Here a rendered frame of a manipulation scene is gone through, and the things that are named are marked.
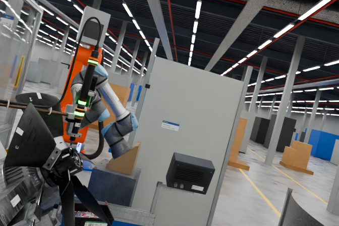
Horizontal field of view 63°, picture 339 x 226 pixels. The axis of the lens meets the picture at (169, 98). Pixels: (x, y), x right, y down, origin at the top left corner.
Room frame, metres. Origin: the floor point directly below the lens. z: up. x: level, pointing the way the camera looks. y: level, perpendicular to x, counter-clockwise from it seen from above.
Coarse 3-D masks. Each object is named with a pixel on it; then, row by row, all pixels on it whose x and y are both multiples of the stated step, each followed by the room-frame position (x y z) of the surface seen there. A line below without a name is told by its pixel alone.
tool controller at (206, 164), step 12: (180, 156) 1.72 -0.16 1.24; (192, 156) 1.77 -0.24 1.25; (168, 168) 1.78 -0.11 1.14; (180, 168) 1.67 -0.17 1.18; (192, 168) 1.68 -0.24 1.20; (204, 168) 1.69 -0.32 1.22; (168, 180) 1.70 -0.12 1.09; (180, 180) 1.70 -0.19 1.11; (192, 180) 1.70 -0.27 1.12; (204, 180) 1.71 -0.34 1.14; (204, 192) 1.74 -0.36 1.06
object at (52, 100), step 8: (16, 96) 1.17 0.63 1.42; (24, 96) 1.20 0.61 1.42; (32, 96) 1.23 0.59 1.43; (48, 96) 1.31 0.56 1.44; (40, 104) 1.24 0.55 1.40; (48, 104) 1.28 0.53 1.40; (40, 112) 1.22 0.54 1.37; (48, 120) 1.23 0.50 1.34; (56, 120) 1.26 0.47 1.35; (48, 128) 1.22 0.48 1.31; (56, 128) 1.24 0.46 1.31; (56, 136) 1.22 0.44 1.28
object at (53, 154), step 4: (56, 148) 1.11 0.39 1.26; (52, 152) 1.10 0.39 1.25; (60, 152) 1.14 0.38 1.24; (52, 156) 1.11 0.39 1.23; (56, 156) 1.13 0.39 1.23; (48, 160) 1.09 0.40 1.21; (52, 160) 1.11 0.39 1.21; (44, 164) 1.08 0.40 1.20; (52, 164) 1.12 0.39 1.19; (48, 168) 1.11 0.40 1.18
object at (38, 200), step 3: (42, 183) 1.10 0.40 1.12; (42, 186) 1.08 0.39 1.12; (42, 189) 1.06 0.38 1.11; (39, 192) 1.04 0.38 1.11; (42, 192) 1.04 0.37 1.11; (39, 195) 1.02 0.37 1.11; (39, 198) 1.00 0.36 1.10; (36, 201) 0.98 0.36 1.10; (39, 201) 0.99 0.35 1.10; (39, 204) 0.97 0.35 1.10; (33, 219) 0.90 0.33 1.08; (30, 222) 0.89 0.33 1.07; (33, 222) 0.89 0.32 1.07; (30, 225) 0.88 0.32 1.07; (33, 225) 0.88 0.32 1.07
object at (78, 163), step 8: (64, 152) 1.15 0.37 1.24; (72, 152) 1.18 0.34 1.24; (56, 160) 1.14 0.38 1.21; (64, 160) 1.14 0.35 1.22; (72, 160) 1.14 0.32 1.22; (80, 160) 1.24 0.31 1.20; (56, 168) 1.13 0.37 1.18; (64, 168) 1.13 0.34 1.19; (72, 168) 1.14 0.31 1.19; (80, 168) 1.17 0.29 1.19; (48, 176) 1.11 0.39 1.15; (56, 176) 1.15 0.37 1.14; (56, 184) 1.15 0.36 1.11
